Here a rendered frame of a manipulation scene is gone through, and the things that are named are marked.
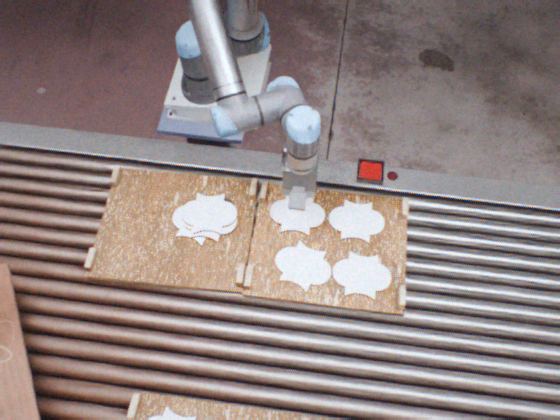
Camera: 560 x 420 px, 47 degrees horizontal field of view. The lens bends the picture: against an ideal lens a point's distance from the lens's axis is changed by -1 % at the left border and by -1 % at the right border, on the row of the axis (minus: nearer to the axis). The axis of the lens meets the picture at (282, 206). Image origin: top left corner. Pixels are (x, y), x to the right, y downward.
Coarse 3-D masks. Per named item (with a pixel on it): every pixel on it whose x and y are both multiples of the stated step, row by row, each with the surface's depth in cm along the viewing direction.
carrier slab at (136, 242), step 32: (128, 192) 179; (160, 192) 179; (192, 192) 179; (224, 192) 179; (128, 224) 173; (160, 224) 173; (128, 256) 168; (160, 256) 168; (192, 256) 168; (224, 256) 168; (192, 288) 164; (224, 288) 163
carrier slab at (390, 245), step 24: (336, 192) 180; (264, 216) 175; (384, 216) 176; (264, 240) 171; (288, 240) 171; (312, 240) 172; (336, 240) 172; (360, 240) 172; (384, 240) 172; (264, 264) 167; (384, 264) 168; (264, 288) 164; (288, 288) 164; (312, 288) 164; (336, 288) 164; (384, 312) 161
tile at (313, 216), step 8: (280, 200) 177; (288, 200) 177; (312, 200) 177; (272, 208) 176; (280, 208) 176; (312, 208) 176; (320, 208) 176; (272, 216) 174; (280, 216) 174; (288, 216) 174; (296, 216) 175; (304, 216) 175; (312, 216) 175; (320, 216) 175; (280, 224) 174; (288, 224) 173; (296, 224) 173; (304, 224) 173; (312, 224) 173; (320, 224) 174; (304, 232) 172
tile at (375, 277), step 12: (336, 264) 167; (348, 264) 167; (360, 264) 167; (372, 264) 167; (336, 276) 165; (348, 276) 165; (360, 276) 165; (372, 276) 165; (384, 276) 165; (348, 288) 163; (360, 288) 163; (372, 288) 163; (384, 288) 163
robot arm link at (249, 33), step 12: (228, 0) 167; (240, 0) 164; (252, 0) 165; (228, 12) 173; (240, 12) 169; (252, 12) 171; (228, 24) 179; (240, 24) 175; (252, 24) 176; (264, 24) 183; (240, 36) 179; (252, 36) 179; (264, 36) 184; (240, 48) 184; (252, 48) 185; (264, 48) 188
